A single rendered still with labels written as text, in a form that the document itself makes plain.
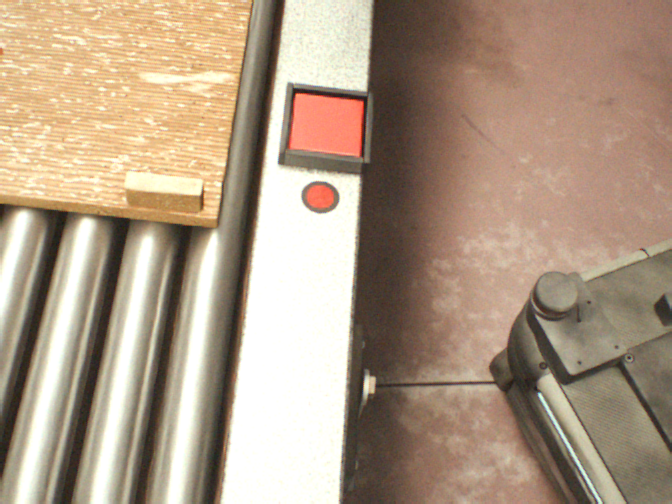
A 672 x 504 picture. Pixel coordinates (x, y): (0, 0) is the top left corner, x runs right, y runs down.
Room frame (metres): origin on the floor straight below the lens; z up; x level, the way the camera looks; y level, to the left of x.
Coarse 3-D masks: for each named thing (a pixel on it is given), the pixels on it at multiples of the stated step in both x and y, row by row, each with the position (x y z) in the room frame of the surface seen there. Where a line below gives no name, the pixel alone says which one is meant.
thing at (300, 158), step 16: (288, 96) 0.50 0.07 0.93; (336, 96) 0.51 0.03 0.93; (352, 96) 0.52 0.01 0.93; (368, 96) 0.52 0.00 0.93; (288, 112) 0.48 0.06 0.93; (368, 112) 0.50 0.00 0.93; (288, 128) 0.47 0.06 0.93; (368, 128) 0.48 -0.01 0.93; (368, 144) 0.47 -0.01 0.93; (288, 160) 0.44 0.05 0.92; (304, 160) 0.44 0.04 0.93; (320, 160) 0.44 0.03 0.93; (336, 160) 0.45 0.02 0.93; (352, 160) 0.45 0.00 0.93; (368, 160) 0.45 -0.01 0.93
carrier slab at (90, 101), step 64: (0, 0) 0.54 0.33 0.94; (64, 0) 0.55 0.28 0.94; (128, 0) 0.57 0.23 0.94; (192, 0) 0.58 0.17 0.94; (0, 64) 0.47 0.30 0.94; (64, 64) 0.48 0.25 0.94; (128, 64) 0.50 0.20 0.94; (192, 64) 0.51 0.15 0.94; (0, 128) 0.41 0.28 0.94; (64, 128) 0.42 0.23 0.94; (128, 128) 0.43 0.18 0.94; (192, 128) 0.44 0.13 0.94; (0, 192) 0.35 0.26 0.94; (64, 192) 0.36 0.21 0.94
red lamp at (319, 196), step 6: (318, 186) 0.43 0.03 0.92; (324, 186) 0.43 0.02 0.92; (312, 192) 0.42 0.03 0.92; (318, 192) 0.42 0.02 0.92; (324, 192) 0.42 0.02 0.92; (330, 192) 0.42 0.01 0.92; (312, 198) 0.41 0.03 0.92; (318, 198) 0.42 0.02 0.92; (324, 198) 0.42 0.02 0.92; (330, 198) 0.42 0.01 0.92; (312, 204) 0.41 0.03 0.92; (318, 204) 0.41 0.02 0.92; (324, 204) 0.41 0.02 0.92; (330, 204) 0.41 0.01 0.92
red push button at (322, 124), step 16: (304, 96) 0.51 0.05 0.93; (320, 96) 0.51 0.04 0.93; (304, 112) 0.49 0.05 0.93; (320, 112) 0.49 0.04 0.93; (336, 112) 0.50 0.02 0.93; (352, 112) 0.50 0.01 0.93; (304, 128) 0.47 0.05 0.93; (320, 128) 0.48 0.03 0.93; (336, 128) 0.48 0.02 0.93; (352, 128) 0.48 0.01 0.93; (304, 144) 0.46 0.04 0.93; (320, 144) 0.46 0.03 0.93; (336, 144) 0.46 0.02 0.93; (352, 144) 0.47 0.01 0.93
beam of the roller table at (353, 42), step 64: (320, 0) 0.63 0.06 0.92; (320, 64) 0.56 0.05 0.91; (256, 256) 0.35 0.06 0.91; (320, 256) 0.36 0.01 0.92; (256, 320) 0.30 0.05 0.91; (320, 320) 0.31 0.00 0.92; (256, 384) 0.25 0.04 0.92; (320, 384) 0.26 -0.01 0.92; (256, 448) 0.20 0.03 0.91; (320, 448) 0.21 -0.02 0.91
